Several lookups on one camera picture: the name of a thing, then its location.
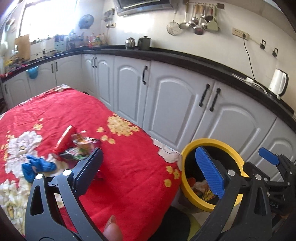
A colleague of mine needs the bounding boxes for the white lower kitchen cabinets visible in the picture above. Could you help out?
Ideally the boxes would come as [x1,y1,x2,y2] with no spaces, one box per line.
[1,53,296,183]

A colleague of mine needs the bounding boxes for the green garment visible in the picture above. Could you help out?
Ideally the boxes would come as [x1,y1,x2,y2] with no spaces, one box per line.
[187,214,201,241]

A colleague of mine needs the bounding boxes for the blue bag on cabinet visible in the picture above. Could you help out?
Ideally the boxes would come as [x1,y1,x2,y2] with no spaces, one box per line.
[26,65,39,80]

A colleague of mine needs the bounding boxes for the person's left hand thumb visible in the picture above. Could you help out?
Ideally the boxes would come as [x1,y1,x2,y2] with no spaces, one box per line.
[103,215,123,241]

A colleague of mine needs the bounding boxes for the red floral tablecloth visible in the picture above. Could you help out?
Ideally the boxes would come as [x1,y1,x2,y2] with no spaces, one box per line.
[1,86,181,240]

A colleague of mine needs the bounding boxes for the black countertop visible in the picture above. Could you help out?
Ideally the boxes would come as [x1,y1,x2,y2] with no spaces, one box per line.
[1,45,295,130]

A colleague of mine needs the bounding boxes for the hanging utensil rack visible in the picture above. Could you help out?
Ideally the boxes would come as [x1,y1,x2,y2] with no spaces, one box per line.
[178,1,225,35]

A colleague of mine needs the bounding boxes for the yellow rimmed trash bin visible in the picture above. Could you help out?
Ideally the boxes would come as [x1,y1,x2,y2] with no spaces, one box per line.
[181,138,248,212]

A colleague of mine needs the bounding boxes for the blue round wall fan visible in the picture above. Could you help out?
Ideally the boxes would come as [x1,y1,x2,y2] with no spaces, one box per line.
[78,14,94,30]

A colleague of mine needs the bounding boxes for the black power cable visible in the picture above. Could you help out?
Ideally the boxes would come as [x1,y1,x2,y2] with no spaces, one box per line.
[242,34,256,82]

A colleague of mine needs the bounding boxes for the red snack tube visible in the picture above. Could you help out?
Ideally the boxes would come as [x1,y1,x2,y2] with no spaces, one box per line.
[53,126,76,155]

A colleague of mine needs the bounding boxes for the snack wrapper pile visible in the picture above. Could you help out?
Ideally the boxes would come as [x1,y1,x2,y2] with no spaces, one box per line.
[58,133,101,162]

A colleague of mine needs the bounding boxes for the blue plastic bag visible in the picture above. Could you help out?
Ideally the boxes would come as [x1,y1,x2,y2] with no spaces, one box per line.
[21,155,57,183]

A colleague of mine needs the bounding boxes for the condiment bottles group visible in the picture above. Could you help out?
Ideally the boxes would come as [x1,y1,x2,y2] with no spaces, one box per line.
[88,33,106,48]

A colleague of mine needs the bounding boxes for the steel kettle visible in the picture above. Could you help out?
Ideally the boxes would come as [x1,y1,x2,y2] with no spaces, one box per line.
[125,37,135,50]

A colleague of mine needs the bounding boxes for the dark metal pot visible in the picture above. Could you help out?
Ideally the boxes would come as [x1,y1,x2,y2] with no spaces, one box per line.
[137,36,151,51]

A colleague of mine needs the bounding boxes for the white electric kettle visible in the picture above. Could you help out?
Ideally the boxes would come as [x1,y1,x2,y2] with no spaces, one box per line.
[268,69,289,99]

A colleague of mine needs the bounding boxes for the wall power socket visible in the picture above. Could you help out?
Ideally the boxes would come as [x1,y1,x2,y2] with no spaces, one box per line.
[232,28,249,40]

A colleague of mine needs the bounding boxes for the black range hood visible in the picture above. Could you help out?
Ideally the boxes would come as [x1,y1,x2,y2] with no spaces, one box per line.
[113,0,178,16]

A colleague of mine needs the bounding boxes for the wire mesh skimmer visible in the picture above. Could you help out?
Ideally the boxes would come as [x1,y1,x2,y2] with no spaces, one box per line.
[166,11,181,36]

